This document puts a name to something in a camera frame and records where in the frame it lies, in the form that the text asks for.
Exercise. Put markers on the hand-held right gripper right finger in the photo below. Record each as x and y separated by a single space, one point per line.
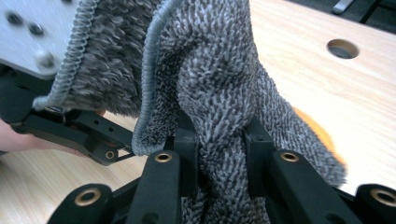
295 189

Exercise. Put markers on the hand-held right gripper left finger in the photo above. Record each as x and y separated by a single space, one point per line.
162 186

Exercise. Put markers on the orange plush toy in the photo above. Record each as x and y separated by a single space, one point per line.
323 137

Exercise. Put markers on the grey towel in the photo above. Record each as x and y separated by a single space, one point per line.
214 77

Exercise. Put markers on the white desk frame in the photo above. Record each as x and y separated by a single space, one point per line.
342 6

